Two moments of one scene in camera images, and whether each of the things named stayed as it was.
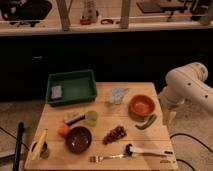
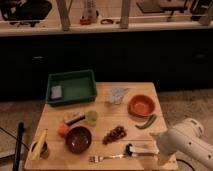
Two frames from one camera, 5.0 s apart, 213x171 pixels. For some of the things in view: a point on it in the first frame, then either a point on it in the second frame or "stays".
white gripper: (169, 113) -> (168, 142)
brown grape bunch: (116, 133) stays
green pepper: (149, 123) stays
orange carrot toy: (63, 130) stays
